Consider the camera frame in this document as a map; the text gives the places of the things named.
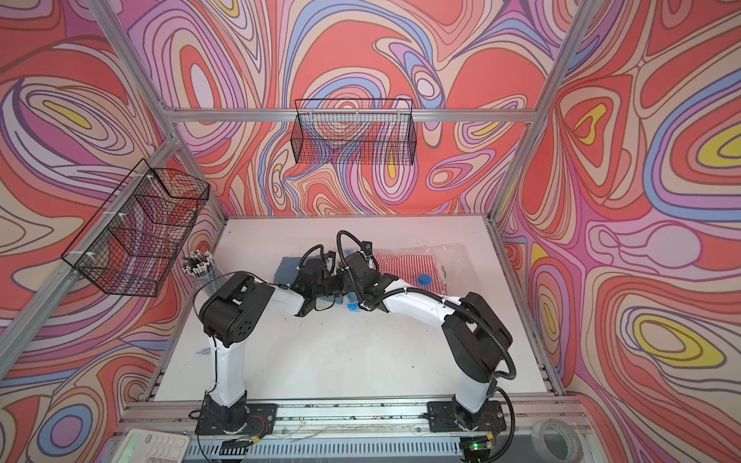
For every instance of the black wire basket back wall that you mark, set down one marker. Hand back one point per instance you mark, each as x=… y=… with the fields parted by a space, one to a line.
x=354 y=131

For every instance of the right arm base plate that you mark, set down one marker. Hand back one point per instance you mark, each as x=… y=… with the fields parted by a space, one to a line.
x=449 y=416

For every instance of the red white striped tank top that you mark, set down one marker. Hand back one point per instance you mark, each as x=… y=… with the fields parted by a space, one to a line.
x=419 y=270

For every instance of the clear tape roll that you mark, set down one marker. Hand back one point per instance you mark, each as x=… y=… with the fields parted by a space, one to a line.
x=556 y=441

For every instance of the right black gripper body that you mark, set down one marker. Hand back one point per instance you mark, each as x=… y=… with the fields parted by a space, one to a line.
x=348 y=287

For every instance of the aluminium front rail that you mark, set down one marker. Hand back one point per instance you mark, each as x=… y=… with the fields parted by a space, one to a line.
x=325 y=418

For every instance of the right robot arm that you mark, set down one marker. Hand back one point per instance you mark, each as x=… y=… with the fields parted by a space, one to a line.
x=476 y=337

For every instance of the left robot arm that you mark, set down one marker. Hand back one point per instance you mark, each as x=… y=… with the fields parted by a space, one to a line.
x=233 y=312

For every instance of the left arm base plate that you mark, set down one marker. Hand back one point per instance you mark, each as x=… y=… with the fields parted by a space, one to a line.
x=241 y=419

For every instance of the black wire basket left wall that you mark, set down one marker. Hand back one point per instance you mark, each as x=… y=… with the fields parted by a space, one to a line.
x=133 y=250

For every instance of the clear vacuum bag blue zip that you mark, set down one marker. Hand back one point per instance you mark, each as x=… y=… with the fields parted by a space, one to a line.
x=397 y=283

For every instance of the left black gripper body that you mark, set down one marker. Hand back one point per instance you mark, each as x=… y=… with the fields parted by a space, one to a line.
x=330 y=287

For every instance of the white calculator keypad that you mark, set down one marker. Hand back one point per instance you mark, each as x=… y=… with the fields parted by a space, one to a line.
x=151 y=446

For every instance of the black wire basket wall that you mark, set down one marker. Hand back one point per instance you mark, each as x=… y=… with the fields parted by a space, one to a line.
x=354 y=131
x=133 y=250

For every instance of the cup of pens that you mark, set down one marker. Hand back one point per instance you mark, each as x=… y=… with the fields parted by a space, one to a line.
x=200 y=265

